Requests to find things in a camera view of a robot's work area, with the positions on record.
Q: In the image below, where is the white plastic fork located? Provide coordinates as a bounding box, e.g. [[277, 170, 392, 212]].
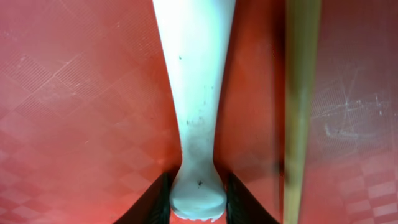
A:
[[153, 0, 236, 222]]

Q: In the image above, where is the red plastic tray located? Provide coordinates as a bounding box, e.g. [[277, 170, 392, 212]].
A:
[[1, 0, 397, 223]]

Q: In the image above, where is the wooden chopstick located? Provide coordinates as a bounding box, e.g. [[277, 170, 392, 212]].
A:
[[283, 0, 322, 224]]

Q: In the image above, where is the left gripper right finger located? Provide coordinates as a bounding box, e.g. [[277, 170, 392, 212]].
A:
[[226, 173, 279, 224]]

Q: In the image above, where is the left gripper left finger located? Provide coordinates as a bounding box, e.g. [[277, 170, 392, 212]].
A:
[[114, 172, 171, 224]]

